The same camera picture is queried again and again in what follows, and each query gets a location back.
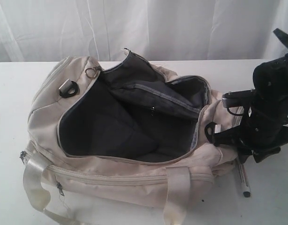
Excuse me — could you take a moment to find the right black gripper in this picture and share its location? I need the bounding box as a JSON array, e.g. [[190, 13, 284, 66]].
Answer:
[[208, 53, 288, 163]]

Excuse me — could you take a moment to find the white marker black cap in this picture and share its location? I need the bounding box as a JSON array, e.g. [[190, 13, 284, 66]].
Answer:
[[236, 158, 251, 198]]

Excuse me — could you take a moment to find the metal key ring zipper pull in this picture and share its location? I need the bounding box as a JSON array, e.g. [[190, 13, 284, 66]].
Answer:
[[85, 66, 102, 79]]

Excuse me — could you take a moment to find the cream white duffel bag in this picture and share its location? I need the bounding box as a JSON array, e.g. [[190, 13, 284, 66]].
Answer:
[[21, 50, 240, 225]]

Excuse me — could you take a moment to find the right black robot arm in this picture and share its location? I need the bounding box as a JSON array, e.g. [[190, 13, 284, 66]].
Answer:
[[205, 28, 288, 163]]

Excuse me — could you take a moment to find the white background curtain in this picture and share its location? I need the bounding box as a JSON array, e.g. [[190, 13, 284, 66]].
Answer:
[[0, 0, 288, 62]]

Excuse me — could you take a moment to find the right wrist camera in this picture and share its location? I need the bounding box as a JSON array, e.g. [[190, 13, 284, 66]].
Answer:
[[222, 90, 255, 108]]

